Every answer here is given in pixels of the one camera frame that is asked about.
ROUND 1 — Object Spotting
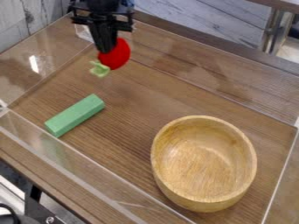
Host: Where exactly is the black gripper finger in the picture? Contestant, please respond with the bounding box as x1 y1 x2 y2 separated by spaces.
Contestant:
103 17 118 53
88 21 104 52

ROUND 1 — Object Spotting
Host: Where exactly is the red plush fruit green stem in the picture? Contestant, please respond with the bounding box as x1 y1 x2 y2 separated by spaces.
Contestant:
90 38 131 78

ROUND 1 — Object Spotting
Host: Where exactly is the clear acrylic front wall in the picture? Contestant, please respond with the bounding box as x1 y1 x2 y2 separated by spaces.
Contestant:
0 102 195 224

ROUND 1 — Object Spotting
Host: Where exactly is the black table leg bracket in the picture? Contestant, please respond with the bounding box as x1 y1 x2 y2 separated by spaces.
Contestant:
0 185 68 224

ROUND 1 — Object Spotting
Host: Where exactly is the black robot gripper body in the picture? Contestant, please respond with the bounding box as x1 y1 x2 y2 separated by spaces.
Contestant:
70 0 135 32

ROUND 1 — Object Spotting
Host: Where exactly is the green rectangular block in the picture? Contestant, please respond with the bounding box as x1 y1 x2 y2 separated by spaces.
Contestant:
44 94 106 137

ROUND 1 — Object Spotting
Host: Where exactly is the metal stand in background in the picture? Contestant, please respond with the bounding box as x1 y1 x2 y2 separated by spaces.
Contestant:
263 0 299 55

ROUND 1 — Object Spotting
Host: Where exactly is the clear acrylic corner bracket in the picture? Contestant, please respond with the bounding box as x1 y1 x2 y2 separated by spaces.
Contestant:
75 24 94 42

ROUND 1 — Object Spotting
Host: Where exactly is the round wooden bowl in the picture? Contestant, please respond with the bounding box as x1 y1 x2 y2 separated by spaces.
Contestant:
151 115 258 213

